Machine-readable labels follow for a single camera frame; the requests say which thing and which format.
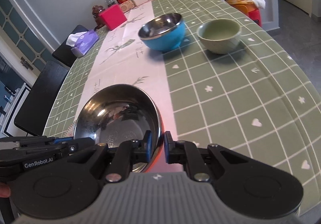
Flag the orange steel-lined bowl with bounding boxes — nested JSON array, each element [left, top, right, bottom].
[[73, 84, 163, 172]]

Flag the person's hand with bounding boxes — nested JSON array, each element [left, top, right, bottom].
[[0, 183, 11, 198]]

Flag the green checked tablecloth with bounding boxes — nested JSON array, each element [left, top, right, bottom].
[[44, 0, 320, 214]]

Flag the black chair near left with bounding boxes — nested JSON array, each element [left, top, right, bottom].
[[14, 61, 69, 136]]

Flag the black chair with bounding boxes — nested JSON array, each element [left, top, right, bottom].
[[52, 24, 88, 67], [14, 61, 69, 136]]

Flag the black chair far left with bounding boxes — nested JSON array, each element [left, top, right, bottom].
[[52, 24, 88, 67]]

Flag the blue steel-lined bowl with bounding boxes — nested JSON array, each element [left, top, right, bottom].
[[138, 12, 185, 52]]

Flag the purple tissue pack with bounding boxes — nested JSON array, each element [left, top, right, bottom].
[[66, 30, 99, 58]]

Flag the green ceramic bowl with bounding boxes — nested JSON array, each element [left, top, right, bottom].
[[196, 18, 242, 54]]

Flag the red box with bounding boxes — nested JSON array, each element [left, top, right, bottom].
[[99, 4, 127, 31]]

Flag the brown figurine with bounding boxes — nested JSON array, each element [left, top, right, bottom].
[[92, 5, 105, 31]]

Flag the beige small radio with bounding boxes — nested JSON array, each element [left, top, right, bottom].
[[119, 0, 135, 13]]

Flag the white door with glass panes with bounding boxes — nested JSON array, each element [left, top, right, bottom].
[[1, 0, 53, 86]]

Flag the clear plastic bottle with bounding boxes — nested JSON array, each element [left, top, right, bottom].
[[105, 0, 116, 8]]

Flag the white box left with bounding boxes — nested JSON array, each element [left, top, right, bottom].
[[133, 0, 148, 7]]

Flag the red orange stacked stools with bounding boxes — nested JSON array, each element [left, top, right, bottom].
[[226, 0, 262, 27]]

